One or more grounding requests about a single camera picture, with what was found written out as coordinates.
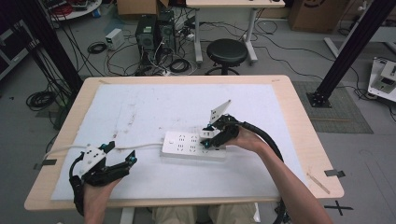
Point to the white table mat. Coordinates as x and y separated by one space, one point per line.
155 105

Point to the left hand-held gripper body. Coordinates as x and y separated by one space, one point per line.
93 158

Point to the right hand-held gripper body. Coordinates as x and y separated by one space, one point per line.
229 129

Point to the white device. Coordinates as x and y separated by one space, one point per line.
383 79

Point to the person's khaki pants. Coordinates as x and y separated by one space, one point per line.
174 216

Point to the black tape piece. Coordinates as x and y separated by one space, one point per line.
46 163
334 173

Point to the thin wooden stick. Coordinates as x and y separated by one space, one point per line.
319 184

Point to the white power supply box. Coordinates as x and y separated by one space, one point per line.
114 39

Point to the person's right hand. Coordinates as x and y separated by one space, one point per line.
249 141

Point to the black tape cross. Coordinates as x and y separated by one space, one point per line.
338 207

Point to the white power strip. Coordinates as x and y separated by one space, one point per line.
182 144

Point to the black computer tower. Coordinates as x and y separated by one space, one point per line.
166 31
146 37

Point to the black aluminium stand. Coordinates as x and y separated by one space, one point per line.
53 46
348 53

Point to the round white table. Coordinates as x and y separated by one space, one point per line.
77 11

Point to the black round stool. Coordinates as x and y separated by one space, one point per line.
227 51

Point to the grey floor mat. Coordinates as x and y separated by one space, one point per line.
342 115

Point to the person's left hand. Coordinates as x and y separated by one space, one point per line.
95 199

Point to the white table leg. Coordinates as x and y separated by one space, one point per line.
127 215

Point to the white desk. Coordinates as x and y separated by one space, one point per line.
233 3

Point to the large cardboard box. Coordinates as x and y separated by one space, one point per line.
314 14

